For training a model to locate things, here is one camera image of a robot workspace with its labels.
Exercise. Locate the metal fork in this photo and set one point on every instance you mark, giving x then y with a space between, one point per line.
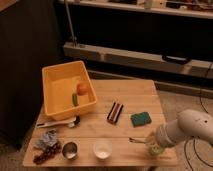
136 141

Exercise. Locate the black handle on shelf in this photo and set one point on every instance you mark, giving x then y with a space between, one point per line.
180 61

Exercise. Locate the dark grape bunch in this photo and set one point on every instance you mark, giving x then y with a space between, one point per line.
47 154

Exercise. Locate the green sponge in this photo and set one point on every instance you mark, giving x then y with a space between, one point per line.
140 119

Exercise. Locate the green plastic cup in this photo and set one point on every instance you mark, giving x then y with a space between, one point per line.
155 150

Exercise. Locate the wooden table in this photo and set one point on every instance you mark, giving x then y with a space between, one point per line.
136 96

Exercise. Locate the grey metal shelf rail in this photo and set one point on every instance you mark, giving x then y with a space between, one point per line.
134 59

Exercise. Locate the small metal cup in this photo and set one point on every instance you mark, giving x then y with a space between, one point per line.
70 150

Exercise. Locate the brown striped sponge block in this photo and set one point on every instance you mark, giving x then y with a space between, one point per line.
114 113

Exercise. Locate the grey crumpled cloth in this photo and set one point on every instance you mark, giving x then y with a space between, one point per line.
48 139

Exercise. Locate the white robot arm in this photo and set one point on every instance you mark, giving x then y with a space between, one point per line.
189 124

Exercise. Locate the white bowl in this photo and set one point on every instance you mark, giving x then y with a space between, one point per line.
102 148

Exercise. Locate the orange fruit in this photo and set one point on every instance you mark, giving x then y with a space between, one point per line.
82 88

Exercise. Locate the yellow plastic bin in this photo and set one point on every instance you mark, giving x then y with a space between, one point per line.
59 83

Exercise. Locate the green pepper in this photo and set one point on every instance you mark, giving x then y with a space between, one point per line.
75 99

